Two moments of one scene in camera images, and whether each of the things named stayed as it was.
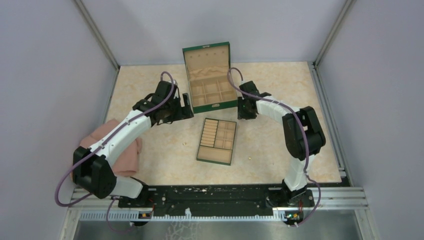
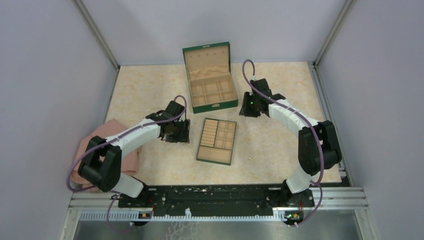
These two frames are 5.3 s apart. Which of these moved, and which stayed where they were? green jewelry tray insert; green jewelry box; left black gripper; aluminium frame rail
Moved: left black gripper
Stayed: aluminium frame rail; green jewelry box; green jewelry tray insert
